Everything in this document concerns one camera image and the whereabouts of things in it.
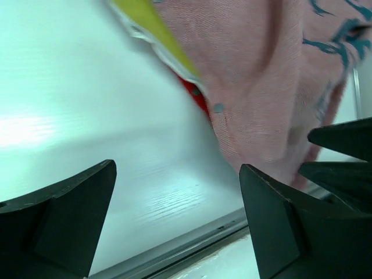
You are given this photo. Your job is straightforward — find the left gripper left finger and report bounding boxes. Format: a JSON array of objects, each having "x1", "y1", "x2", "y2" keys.
[{"x1": 1, "y1": 160, "x2": 117, "y2": 279}]

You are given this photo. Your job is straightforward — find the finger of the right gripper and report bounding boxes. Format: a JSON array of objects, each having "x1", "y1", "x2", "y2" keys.
[
  {"x1": 307, "y1": 117, "x2": 371, "y2": 160},
  {"x1": 299, "y1": 162, "x2": 371, "y2": 212}
]

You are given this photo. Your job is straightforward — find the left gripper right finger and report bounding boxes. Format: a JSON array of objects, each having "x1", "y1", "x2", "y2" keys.
[{"x1": 239, "y1": 164, "x2": 371, "y2": 278}]

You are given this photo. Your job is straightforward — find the pink red patterned pillowcase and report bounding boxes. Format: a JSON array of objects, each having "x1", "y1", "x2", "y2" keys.
[{"x1": 153, "y1": 1, "x2": 371, "y2": 188}]

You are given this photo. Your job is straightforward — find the cream yellow pillow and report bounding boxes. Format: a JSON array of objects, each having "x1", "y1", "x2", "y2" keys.
[{"x1": 108, "y1": 0, "x2": 205, "y2": 89}]

